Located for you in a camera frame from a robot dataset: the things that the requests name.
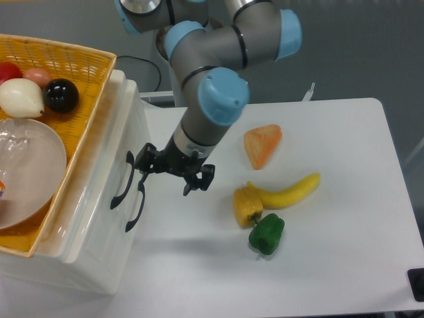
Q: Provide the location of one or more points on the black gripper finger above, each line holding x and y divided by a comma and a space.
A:
146, 161
200, 179

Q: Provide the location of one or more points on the yellow woven basket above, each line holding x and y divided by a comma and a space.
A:
80, 74

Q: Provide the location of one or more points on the yellow bell pepper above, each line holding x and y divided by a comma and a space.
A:
247, 206

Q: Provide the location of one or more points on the red tomato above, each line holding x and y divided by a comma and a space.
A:
9, 71

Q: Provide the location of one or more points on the green bell pepper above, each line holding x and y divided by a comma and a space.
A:
265, 236

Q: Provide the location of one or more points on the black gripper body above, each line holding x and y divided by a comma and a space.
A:
173, 161

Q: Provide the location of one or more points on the yellow banana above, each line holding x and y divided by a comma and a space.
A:
289, 196

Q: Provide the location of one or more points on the black table corner object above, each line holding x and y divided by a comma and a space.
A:
416, 280

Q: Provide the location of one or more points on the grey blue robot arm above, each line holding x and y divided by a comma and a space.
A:
206, 65

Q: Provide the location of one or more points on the clear plastic bag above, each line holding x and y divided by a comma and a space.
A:
14, 143

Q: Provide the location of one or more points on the pink round fruit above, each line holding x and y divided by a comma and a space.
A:
39, 76

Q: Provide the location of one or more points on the white drawer cabinet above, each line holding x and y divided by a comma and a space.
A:
45, 266

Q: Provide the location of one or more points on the black ball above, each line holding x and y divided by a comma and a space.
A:
61, 95

